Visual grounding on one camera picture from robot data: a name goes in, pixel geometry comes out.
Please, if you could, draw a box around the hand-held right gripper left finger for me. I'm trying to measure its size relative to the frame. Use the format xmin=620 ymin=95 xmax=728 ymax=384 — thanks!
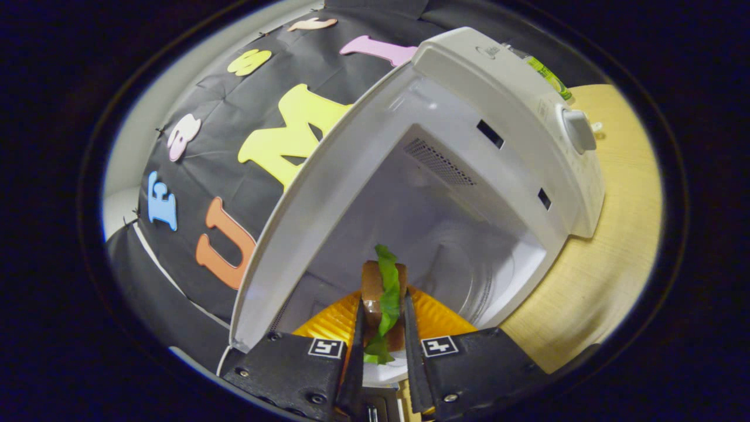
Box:
xmin=221 ymin=290 xmax=368 ymax=422

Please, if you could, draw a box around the toy sandwich with lettuce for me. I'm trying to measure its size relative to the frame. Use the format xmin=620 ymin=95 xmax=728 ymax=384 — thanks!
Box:
xmin=360 ymin=243 xmax=409 ymax=365

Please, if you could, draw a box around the white microwave oven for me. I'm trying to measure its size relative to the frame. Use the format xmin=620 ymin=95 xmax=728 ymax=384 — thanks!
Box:
xmin=230 ymin=26 xmax=606 ymax=387

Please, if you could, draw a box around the green drink bottle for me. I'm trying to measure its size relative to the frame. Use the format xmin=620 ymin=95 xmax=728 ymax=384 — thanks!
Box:
xmin=503 ymin=42 xmax=574 ymax=102

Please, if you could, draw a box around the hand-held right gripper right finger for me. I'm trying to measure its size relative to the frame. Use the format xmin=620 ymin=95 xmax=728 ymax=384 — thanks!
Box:
xmin=402 ymin=286 xmax=551 ymax=422

